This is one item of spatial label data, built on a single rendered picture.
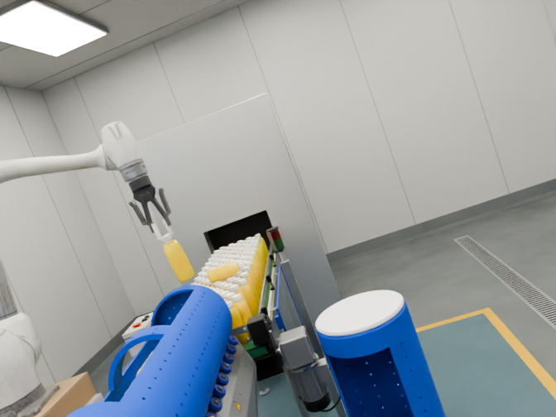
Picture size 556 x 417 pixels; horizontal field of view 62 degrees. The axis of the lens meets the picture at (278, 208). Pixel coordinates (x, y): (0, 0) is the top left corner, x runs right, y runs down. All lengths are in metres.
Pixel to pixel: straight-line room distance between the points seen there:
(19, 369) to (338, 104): 4.83
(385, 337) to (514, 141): 5.03
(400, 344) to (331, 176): 4.59
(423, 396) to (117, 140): 1.26
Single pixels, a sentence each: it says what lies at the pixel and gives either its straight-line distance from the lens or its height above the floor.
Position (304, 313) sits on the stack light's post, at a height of 0.85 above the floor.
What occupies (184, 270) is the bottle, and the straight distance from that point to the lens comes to 1.74.
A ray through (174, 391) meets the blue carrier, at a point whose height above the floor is 1.16.
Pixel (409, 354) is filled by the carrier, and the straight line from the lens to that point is 1.43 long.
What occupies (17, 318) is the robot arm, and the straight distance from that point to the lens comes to 1.91.
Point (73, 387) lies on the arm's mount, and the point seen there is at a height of 1.08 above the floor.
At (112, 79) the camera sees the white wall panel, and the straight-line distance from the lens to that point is 6.51.
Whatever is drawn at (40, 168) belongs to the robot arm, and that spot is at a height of 1.80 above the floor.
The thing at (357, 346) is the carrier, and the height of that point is 0.99.
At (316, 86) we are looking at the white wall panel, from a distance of 5.87.
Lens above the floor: 1.56
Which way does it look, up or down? 6 degrees down
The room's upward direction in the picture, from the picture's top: 20 degrees counter-clockwise
